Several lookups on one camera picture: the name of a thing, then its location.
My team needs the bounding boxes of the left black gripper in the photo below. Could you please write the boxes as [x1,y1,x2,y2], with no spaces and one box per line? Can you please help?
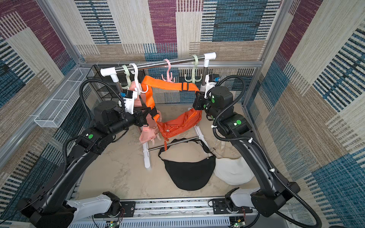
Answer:
[108,106,152,139]

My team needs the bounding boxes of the orange crossbody bag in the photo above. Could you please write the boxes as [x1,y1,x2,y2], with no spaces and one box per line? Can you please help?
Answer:
[141,76,202,148]

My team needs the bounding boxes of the white metal garment rack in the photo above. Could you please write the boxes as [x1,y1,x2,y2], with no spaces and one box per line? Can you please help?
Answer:
[99,52,217,169]

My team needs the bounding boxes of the cream white crossbody bag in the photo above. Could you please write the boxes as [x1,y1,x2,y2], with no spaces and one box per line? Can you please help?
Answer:
[211,143,254,186]

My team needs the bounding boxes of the black crossbody bag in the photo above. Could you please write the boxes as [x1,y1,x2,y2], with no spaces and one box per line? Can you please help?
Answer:
[158,138,216,191]

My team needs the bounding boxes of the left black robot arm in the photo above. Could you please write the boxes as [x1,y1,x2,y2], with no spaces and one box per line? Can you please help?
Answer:
[17,90,151,228]

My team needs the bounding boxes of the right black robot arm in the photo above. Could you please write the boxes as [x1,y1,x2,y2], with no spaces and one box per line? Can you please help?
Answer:
[193,74,322,228]

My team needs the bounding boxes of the pink crossbody bag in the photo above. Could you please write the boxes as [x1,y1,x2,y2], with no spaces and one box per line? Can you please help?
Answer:
[134,93,161,145]

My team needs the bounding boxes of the right green plastic hook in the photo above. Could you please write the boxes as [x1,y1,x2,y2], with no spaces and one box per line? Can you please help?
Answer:
[184,55,202,84]

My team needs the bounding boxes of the green plastic hook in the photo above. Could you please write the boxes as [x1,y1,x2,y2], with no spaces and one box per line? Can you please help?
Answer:
[122,65,132,89]
[184,55,202,84]

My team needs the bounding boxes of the white plastic hook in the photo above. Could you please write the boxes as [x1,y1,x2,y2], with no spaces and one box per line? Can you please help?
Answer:
[129,63,149,95]

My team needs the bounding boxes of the pink plastic hook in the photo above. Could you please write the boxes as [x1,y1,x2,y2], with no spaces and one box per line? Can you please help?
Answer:
[161,59,175,83]

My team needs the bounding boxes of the left green plastic hook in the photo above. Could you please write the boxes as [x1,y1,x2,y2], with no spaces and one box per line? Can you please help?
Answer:
[122,65,132,89]

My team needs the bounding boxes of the black mesh shelf rack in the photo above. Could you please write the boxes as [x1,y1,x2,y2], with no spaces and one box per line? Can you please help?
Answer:
[86,65,120,102]

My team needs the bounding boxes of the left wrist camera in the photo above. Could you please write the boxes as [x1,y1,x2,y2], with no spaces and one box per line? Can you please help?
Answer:
[120,89,137,114]

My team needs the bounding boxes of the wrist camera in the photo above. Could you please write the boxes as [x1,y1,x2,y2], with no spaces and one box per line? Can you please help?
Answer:
[120,89,137,114]
[204,74,220,92]

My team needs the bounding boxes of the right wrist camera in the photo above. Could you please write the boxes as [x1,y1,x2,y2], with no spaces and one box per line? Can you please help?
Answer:
[204,74,220,92]

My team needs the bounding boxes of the white wire mesh basket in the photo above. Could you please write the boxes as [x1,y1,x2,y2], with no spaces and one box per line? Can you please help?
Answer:
[34,67,90,128]

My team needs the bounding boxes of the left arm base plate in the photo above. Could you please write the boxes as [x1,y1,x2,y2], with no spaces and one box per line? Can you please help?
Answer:
[93,201,136,219]

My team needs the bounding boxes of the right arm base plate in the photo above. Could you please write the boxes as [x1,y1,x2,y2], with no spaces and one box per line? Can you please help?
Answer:
[208,198,253,214]

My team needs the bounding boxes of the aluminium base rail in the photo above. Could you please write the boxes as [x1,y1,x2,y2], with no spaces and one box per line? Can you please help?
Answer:
[68,195,294,228]

